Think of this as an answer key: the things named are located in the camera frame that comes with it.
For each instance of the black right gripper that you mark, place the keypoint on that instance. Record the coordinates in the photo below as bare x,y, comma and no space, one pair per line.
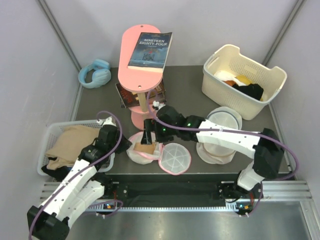
150,125

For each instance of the pink two-tier wooden shelf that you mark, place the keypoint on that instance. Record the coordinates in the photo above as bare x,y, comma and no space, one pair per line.
137,81

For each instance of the cream perforated laundry basket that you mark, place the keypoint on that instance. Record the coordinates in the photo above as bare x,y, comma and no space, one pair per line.
229,58

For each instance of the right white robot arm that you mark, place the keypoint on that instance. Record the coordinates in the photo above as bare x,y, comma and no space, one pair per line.
264,148

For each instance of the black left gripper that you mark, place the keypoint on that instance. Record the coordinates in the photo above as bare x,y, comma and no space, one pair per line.
126,144

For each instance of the light blue headphones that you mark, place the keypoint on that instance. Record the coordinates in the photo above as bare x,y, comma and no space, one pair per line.
101,74

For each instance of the pink-trimmed white mesh laundry bag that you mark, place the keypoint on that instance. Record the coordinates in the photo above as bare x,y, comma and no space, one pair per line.
172,158

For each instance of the Nineteen Eighty-Four paperback book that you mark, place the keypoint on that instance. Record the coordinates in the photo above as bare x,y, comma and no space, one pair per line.
151,52

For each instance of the beige-trimmed white mesh laundry bag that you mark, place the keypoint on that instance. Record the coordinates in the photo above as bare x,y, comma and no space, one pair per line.
214,154

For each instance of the black bra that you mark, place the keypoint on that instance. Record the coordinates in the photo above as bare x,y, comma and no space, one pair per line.
254,91

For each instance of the dark paperback book lower shelf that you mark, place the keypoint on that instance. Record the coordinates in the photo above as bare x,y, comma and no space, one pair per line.
130,99

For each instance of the black garment in white basket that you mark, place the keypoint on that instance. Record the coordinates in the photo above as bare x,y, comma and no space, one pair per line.
59,172

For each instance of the clothes pile in cream basket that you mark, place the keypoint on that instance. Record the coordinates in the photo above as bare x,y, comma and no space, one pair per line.
230,79

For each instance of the beige folded garment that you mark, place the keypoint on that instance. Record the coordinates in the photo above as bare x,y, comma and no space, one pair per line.
69,145

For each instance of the beige bra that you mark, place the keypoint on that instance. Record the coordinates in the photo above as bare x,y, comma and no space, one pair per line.
145,148

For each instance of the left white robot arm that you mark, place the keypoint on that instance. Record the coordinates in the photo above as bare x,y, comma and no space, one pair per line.
81,187

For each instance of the white perforated plastic basket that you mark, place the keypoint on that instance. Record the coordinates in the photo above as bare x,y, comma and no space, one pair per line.
51,136

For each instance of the blue-trimmed white mesh laundry bag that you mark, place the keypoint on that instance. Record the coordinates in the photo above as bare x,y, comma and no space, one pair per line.
227,117

